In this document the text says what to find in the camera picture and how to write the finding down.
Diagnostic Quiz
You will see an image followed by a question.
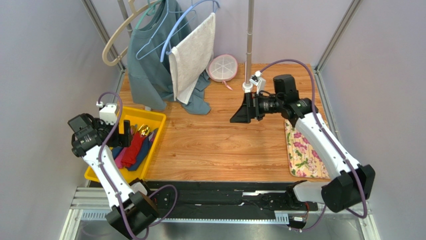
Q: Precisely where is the gold spoon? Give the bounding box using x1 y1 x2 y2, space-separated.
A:
137 124 151 137

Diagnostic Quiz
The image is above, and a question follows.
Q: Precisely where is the red paper napkin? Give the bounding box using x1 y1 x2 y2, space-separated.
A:
120 132 147 168

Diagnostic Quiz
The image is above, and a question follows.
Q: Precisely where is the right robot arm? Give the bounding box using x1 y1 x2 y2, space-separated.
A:
229 71 376 213

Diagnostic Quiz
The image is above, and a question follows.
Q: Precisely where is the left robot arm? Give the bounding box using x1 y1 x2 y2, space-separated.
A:
68 113 159 240

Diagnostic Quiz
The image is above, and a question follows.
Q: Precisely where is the navy blue cloth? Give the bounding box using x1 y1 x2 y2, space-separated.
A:
123 128 158 172

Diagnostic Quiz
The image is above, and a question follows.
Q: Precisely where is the pink cloth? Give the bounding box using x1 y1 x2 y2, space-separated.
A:
111 147 128 169

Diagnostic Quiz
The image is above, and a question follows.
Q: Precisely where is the metal rack pole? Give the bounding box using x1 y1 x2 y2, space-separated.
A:
242 0 255 93
117 0 133 37

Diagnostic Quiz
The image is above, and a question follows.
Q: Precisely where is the yellow plastic bin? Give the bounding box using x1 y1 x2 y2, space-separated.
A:
84 106 167 183

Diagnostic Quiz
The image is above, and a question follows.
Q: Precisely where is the pink white mesh bag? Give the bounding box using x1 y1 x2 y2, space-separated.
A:
206 54 238 91

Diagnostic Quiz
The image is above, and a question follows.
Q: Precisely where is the teal sweatshirt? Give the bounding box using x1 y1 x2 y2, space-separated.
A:
127 0 211 115

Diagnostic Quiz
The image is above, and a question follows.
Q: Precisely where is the floral tray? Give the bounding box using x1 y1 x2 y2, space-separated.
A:
284 120 330 180

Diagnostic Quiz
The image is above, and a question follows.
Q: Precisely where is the white towel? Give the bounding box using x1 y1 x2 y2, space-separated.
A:
168 12 216 104

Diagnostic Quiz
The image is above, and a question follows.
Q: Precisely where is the blue hanger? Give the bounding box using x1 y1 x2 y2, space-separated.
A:
135 0 221 63

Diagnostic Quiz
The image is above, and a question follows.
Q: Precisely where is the green hanger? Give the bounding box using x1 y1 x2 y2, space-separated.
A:
134 0 165 30

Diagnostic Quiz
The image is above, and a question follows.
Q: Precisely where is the left metal rack pole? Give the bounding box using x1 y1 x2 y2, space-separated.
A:
117 0 133 37

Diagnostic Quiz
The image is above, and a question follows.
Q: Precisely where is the beige hanger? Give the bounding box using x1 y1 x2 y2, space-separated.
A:
94 0 147 67

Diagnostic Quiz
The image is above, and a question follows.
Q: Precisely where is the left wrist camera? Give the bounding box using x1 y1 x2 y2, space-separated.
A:
96 101 118 126

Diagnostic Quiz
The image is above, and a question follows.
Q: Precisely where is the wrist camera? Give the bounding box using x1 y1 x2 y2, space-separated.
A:
96 101 118 126
249 70 266 95

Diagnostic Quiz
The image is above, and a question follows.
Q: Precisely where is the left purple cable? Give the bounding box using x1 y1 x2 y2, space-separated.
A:
96 91 179 240

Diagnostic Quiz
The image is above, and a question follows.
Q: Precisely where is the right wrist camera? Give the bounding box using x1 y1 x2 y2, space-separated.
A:
249 70 266 95

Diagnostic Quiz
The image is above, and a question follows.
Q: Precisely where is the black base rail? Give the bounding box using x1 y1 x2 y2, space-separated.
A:
143 180 319 222

